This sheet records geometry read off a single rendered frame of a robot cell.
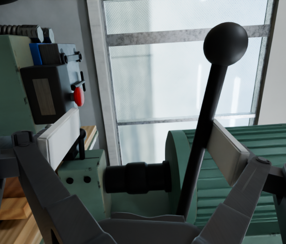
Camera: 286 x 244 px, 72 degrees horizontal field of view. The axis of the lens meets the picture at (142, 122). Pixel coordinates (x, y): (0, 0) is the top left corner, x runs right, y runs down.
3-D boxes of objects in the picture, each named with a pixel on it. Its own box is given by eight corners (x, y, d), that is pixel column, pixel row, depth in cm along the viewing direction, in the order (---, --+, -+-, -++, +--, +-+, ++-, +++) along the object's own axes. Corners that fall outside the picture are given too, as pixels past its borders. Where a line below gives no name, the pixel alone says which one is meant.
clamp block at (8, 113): (8, 41, 37) (55, 38, 37) (27, 109, 42) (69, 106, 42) (-69, 38, 23) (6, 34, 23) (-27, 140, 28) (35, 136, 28)
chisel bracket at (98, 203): (62, 150, 39) (104, 147, 39) (75, 204, 45) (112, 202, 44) (46, 173, 33) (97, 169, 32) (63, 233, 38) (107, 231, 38)
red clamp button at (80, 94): (77, 85, 31) (83, 84, 31) (80, 103, 32) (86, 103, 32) (70, 89, 28) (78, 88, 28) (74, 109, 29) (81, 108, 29)
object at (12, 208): (52, 139, 46) (72, 138, 46) (53, 146, 47) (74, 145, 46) (-14, 210, 26) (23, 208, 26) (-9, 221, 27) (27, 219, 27)
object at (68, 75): (53, 43, 36) (83, 41, 36) (66, 101, 40) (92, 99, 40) (10, 42, 24) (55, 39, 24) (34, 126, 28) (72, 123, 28)
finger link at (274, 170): (261, 176, 12) (308, 180, 12) (228, 140, 17) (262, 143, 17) (254, 196, 13) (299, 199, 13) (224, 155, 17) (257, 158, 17)
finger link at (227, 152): (240, 152, 13) (251, 152, 13) (208, 117, 20) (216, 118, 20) (229, 188, 14) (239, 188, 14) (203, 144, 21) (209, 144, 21)
